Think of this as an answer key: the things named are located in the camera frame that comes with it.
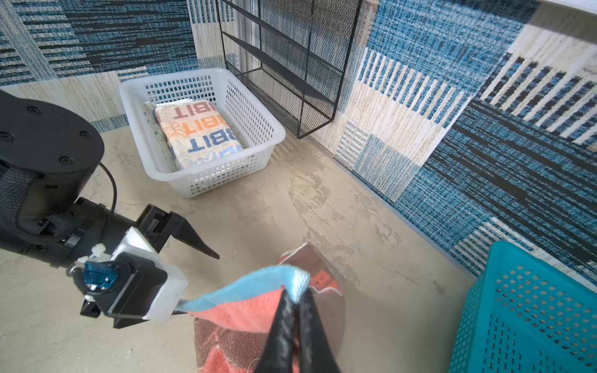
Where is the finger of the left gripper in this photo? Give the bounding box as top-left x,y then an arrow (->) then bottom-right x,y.
170,212 -> 219,260

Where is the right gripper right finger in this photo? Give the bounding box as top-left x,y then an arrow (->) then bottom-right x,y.
298,288 -> 340,373

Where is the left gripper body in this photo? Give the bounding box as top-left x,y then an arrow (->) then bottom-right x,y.
135,204 -> 180,253

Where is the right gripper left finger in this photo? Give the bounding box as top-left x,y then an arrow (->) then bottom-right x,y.
254,289 -> 298,373

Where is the pink red towel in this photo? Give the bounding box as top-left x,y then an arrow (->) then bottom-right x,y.
178,242 -> 346,372

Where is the pastel blue letter towel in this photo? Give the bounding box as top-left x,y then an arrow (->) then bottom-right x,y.
154,99 -> 243,170

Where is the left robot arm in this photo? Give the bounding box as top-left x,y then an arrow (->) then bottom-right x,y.
1,92 -> 219,267

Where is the white plastic basket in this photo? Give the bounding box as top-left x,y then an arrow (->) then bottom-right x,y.
120,68 -> 285,198

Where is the teal plastic basket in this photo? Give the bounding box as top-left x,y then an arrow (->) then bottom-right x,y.
449,241 -> 596,372

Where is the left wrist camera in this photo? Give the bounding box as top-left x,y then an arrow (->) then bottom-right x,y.
67,228 -> 188,329

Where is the black wire shelf rack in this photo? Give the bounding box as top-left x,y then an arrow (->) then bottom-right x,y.
215,1 -> 362,138

